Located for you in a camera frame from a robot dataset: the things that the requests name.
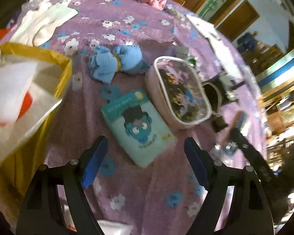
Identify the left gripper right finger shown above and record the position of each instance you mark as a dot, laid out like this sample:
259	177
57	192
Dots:
200	161

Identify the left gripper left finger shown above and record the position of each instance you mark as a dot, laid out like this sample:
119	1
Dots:
91	160

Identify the teal tissue pack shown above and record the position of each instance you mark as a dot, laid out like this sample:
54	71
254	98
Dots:
138	127

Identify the pink clear pencil pouch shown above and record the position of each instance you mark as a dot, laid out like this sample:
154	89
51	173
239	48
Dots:
177	93

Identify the white plastic snack bag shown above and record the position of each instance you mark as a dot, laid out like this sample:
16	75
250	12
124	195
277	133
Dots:
27	87

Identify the blue knitted cloth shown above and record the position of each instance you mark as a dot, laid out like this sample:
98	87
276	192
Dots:
105	63

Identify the yellow storage box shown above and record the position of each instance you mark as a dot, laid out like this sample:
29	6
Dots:
18	169

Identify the white paper sheets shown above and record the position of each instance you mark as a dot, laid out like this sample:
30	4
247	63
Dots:
221	51

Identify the purple floral tablecloth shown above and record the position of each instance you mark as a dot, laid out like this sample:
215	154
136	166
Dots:
145	179

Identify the person in dark clothes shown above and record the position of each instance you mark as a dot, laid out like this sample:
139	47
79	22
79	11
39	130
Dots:
247	42

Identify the white folded cloths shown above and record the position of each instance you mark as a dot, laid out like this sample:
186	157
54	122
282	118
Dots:
37	27

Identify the black device with cable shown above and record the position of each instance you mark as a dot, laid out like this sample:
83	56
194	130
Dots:
220	91

